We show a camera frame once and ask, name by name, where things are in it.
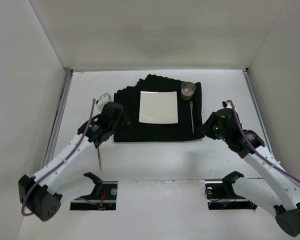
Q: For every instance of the copper fork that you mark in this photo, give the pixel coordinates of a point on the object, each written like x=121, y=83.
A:
x=99, y=159

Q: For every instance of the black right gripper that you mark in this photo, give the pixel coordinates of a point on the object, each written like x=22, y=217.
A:
x=209, y=127

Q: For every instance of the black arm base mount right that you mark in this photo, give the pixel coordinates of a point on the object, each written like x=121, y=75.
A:
x=221, y=196

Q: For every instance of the white square plate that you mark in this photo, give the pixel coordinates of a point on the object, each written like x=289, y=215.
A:
x=158, y=108

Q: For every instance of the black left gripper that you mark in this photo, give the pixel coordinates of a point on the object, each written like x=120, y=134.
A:
x=120, y=116

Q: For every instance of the aluminium table rail left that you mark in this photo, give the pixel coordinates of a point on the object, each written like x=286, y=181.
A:
x=58, y=117

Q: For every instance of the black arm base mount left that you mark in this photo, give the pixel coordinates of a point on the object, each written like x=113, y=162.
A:
x=103, y=196

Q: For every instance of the metal cup with cork base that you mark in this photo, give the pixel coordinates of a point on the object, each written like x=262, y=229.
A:
x=187, y=90

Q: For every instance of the aluminium table rail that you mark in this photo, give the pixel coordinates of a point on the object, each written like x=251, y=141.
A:
x=256, y=107
x=58, y=117

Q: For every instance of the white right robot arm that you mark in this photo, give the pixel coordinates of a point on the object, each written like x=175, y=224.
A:
x=282, y=201

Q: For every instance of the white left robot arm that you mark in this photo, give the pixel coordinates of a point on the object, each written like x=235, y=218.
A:
x=43, y=193

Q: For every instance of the black cloth placemat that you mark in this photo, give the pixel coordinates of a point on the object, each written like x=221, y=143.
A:
x=129, y=98

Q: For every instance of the aluminium table rail right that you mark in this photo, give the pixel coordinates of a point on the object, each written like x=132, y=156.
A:
x=256, y=107

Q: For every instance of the silver knife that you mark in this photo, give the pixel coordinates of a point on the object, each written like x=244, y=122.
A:
x=191, y=115

